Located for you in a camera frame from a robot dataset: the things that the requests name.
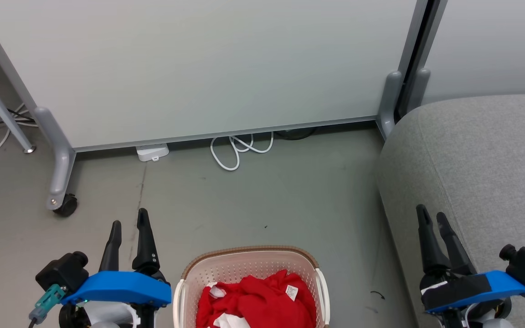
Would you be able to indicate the grey fabric sofa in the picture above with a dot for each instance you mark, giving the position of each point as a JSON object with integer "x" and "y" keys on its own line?
{"x": 486, "y": 173}

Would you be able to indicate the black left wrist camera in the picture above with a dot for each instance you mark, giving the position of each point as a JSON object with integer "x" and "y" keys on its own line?
{"x": 62, "y": 271}

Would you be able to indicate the narrow white partition panel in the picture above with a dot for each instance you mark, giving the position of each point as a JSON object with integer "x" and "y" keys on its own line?
{"x": 490, "y": 45}

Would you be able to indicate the white power adapter box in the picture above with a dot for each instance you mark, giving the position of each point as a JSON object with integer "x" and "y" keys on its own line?
{"x": 152, "y": 152}

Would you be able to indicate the large white partition panel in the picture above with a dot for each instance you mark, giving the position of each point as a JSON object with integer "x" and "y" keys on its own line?
{"x": 208, "y": 64}

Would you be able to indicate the beige perforated laundry basket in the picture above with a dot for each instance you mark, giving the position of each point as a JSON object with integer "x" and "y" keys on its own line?
{"x": 244, "y": 264}

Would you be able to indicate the black caster wheel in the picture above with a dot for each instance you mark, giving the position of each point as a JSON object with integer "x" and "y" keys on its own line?
{"x": 67, "y": 206}

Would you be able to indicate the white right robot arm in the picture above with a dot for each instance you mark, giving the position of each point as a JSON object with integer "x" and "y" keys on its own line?
{"x": 495, "y": 322}

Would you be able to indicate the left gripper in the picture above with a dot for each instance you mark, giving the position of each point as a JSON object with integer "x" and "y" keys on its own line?
{"x": 121, "y": 287}

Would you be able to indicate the teal left camera connector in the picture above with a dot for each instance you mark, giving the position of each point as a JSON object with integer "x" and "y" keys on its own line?
{"x": 46, "y": 303}

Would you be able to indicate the grey partition foot with caster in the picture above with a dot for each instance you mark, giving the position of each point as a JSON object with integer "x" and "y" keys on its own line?
{"x": 59, "y": 155}

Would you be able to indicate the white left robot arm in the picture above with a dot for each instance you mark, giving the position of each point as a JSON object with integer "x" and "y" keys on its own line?
{"x": 107, "y": 316}

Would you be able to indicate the red garment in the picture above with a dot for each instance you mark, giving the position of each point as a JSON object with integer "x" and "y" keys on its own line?
{"x": 262, "y": 303}

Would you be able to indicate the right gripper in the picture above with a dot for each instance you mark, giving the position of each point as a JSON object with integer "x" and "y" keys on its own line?
{"x": 467, "y": 289}

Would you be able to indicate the black round base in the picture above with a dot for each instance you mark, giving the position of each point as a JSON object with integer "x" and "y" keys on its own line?
{"x": 295, "y": 133}

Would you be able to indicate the small black floor scrap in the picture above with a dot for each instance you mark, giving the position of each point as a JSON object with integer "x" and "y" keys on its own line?
{"x": 378, "y": 295}

